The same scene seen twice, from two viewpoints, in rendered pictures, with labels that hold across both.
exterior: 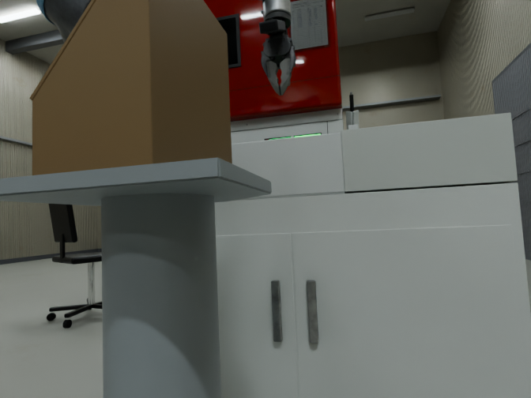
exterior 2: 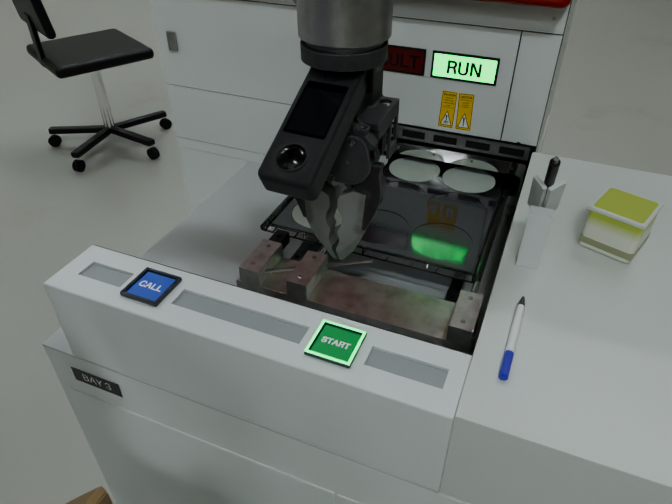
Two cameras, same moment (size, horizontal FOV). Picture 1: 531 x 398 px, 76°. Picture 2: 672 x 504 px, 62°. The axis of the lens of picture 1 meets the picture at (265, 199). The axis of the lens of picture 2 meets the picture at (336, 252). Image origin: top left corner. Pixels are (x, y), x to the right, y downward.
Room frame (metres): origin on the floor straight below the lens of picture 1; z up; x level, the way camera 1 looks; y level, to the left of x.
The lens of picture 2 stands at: (0.43, -0.12, 1.44)
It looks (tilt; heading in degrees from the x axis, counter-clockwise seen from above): 37 degrees down; 9
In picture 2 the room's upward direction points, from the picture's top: straight up
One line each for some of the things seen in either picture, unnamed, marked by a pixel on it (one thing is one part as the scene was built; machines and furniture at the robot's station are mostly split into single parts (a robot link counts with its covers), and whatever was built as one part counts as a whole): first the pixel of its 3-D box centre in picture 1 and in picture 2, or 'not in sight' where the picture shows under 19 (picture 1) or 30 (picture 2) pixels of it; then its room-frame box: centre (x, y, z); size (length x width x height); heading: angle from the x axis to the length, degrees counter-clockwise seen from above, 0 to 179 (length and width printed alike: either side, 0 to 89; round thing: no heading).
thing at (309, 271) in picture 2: not in sight; (307, 273); (1.07, 0.03, 0.89); 0.08 x 0.03 x 0.03; 166
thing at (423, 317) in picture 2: not in sight; (354, 301); (1.05, -0.05, 0.87); 0.36 x 0.08 x 0.03; 76
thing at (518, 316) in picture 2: not in sight; (513, 334); (0.91, -0.25, 0.97); 0.14 x 0.01 x 0.01; 165
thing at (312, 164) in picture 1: (236, 174); (246, 354); (0.90, 0.07, 0.89); 0.55 x 0.09 x 0.14; 76
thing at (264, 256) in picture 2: not in sight; (261, 261); (1.09, 0.10, 0.89); 0.08 x 0.03 x 0.03; 166
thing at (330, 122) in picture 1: (250, 163); (332, 88); (1.50, 0.06, 1.02); 0.81 x 0.03 x 0.40; 76
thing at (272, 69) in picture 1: (275, 80); (330, 208); (0.89, -0.04, 1.13); 0.06 x 0.03 x 0.09; 166
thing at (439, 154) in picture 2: not in sight; (410, 164); (1.44, -0.11, 0.89); 0.44 x 0.02 x 0.10; 76
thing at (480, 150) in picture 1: (402, 172); (621, 315); (1.05, -0.43, 0.89); 0.62 x 0.35 x 0.14; 166
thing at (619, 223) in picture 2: not in sight; (618, 224); (1.12, -0.41, 1.00); 0.07 x 0.07 x 0.07; 57
